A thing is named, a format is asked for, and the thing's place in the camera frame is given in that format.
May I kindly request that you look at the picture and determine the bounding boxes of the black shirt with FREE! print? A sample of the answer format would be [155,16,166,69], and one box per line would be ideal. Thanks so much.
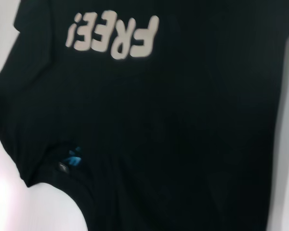
[0,0,289,231]

